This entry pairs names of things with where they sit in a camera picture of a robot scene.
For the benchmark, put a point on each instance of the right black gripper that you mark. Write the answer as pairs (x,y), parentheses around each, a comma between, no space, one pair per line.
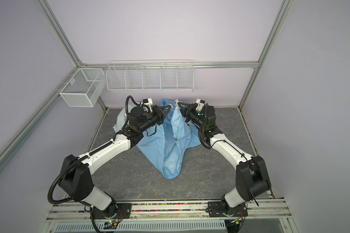
(189,111)

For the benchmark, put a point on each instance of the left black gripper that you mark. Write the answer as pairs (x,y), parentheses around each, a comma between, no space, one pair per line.
(159,112)

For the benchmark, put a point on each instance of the light blue jacket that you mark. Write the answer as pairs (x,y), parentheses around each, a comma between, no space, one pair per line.
(165,145)

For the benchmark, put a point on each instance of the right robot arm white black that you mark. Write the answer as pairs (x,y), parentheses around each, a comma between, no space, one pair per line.
(252,177)

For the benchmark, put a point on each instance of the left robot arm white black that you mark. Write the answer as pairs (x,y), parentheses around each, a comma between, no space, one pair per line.
(74,183)

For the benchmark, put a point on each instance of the small white mesh basket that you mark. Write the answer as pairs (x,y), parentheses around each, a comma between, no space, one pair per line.
(84,87)

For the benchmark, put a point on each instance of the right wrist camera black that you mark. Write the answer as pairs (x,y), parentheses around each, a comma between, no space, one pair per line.
(200,104)

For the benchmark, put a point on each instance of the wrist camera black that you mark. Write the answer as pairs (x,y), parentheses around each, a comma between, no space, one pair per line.
(200,104)
(147,104)

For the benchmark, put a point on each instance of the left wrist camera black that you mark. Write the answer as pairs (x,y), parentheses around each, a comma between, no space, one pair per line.
(147,104)

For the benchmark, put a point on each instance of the long white wire basket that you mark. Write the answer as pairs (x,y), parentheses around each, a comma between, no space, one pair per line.
(150,75)

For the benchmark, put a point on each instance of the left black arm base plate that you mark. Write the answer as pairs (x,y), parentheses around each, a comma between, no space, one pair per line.
(114,211)

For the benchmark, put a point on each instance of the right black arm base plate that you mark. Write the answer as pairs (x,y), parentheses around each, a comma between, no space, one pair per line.
(221,209)

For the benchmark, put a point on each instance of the white slotted cable duct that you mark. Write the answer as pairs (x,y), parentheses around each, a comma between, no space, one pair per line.
(141,226)

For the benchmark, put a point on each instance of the aluminium front rail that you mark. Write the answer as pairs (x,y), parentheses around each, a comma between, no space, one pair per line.
(170,210)

